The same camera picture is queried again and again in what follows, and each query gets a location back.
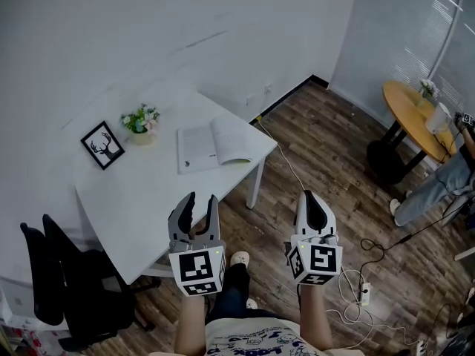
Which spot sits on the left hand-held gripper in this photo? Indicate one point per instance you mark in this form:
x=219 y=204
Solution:
x=196 y=267

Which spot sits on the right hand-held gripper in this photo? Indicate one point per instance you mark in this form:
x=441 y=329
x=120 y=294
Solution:
x=319 y=258

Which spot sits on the white paperback book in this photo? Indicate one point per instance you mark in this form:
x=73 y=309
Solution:
x=196 y=147

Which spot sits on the person's left forearm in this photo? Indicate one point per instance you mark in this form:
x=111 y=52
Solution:
x=191 y=325

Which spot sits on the person's right forearm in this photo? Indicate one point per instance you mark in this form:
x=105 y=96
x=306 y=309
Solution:
x=315 y=317

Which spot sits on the person's white shoe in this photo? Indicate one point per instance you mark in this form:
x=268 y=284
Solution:
x=239 y=259
x=251 y=303

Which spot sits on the white metal desk leg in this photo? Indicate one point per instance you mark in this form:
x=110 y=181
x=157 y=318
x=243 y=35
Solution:
x=255 y=187

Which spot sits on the person's black trousers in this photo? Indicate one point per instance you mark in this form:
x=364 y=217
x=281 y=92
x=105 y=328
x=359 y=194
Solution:
x=230 y=291

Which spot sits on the white power strip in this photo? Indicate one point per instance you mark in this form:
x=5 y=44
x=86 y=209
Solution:
x=421 y=349
x=364 y=294

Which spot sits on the potted artificial flower plant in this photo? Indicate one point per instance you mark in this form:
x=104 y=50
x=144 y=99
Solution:
x=141 y=124

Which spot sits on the black framed deer picture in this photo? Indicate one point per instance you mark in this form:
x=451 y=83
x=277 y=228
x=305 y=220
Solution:
x=102 y=145

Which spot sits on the black office chair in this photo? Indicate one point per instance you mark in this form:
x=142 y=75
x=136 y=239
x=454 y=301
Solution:
x=85 y=291

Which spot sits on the person's white printed shirt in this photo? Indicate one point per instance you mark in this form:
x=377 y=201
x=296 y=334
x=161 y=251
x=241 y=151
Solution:
x=252 y=339

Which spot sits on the round wooden table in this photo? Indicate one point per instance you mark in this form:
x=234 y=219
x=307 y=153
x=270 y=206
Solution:
x=408 y=117

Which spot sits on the white furniture foot bar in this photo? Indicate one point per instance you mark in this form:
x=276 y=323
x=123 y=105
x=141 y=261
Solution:
x=465 y=253

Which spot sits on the white kettle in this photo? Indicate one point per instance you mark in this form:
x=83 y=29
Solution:
x=438 y=119

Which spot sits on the window blinds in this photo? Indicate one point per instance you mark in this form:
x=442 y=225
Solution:
x=389 y=32

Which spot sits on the red white printed box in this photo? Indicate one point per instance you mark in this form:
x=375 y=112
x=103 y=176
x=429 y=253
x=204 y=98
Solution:
x=29 y=341

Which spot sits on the white wall socket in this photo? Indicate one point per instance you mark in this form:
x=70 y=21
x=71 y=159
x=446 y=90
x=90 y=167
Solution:
x=267 y=89
x=249 y=100

